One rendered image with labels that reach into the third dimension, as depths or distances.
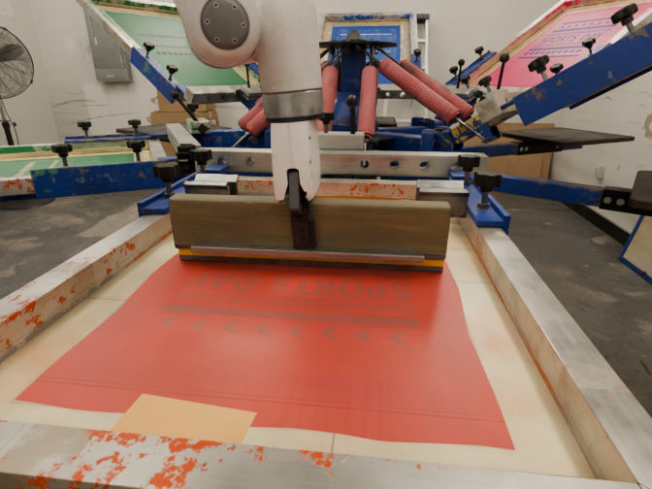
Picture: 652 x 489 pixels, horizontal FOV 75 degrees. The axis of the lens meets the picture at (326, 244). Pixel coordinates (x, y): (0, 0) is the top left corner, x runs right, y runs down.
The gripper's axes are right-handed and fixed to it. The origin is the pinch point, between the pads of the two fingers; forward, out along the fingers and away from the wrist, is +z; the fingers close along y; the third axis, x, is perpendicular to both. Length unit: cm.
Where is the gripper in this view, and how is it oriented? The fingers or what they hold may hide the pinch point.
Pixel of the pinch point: (306, 229)
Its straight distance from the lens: 59.0
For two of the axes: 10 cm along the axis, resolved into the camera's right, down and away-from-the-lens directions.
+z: 0.8, 9.2, 3.8
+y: -1.1, 3.8, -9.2
